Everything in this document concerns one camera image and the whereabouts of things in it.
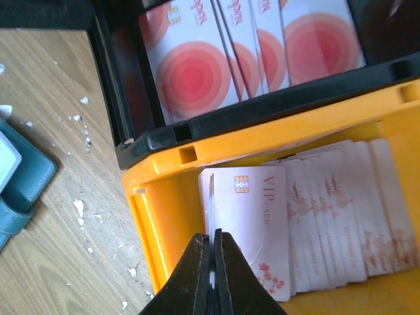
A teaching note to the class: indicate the pink white card stack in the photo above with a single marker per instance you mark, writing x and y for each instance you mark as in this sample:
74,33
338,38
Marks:
316,220

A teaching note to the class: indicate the black storage bin with cards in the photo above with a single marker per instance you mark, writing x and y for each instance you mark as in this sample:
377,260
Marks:
388,34

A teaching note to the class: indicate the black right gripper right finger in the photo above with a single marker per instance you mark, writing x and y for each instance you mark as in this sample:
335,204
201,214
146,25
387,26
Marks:
237,289

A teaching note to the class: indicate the teal leather card holder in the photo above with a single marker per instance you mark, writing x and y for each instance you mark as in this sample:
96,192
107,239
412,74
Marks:
25,172

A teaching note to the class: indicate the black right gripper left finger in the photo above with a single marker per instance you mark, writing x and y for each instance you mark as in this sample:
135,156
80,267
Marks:
186,290

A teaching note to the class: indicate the pink white VIP card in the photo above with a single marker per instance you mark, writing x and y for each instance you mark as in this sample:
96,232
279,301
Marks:
212,232

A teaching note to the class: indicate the red white card stack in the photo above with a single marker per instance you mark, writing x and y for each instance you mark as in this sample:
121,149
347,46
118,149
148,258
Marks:
206,55

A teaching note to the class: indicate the yellow storage bin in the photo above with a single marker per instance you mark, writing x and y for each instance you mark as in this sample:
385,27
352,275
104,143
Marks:
163,193

